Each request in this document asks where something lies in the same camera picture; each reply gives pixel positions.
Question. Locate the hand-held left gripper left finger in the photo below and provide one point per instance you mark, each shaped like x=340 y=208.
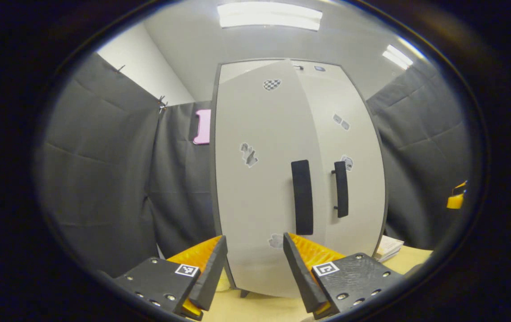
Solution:
x=213 y=277

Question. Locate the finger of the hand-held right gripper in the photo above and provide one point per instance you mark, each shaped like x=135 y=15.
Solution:
x=454 y=201

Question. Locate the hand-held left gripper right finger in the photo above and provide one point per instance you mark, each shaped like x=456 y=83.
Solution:
x=300 y=277

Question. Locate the grey cabinet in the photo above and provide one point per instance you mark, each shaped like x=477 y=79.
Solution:
x=243 y=293

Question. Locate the grey cabinet door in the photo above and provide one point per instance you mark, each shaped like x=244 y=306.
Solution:
x=363 y=134
x=255 y=201

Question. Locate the grey cabinet drawer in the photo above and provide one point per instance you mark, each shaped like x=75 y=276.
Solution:
x=237 y=70

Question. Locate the beige cover book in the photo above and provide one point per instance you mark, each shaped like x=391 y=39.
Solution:
x=392 y=245

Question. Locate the black backdrop cloth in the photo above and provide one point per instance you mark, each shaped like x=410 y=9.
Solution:
x=103 y=179

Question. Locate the small ceiling light panel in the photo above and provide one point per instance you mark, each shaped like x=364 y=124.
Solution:
x=396 y=57

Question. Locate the large ceiling light panel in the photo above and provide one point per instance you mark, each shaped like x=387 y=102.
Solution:
x=269 y=15

